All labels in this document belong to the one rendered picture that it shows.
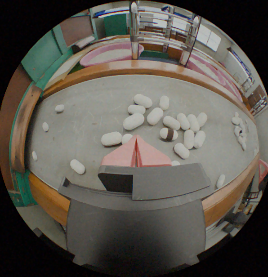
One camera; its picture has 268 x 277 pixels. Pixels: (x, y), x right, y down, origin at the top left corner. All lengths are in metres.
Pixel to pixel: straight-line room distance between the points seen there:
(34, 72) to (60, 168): 0.42
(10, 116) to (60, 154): 0.31
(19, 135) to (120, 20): 2.79
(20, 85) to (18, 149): 0.24
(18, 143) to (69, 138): 0.24
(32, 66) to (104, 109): 0.44
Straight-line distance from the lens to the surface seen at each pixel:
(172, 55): 0.60
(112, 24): 2.88
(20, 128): 0.37
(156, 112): 0.15
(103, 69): 0.27
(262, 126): 4.94
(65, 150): 0.21
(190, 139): 0.16
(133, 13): 0.27
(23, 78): 0.47
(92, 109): 0.20
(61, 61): 0.61
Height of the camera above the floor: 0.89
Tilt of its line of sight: 76 degrees down
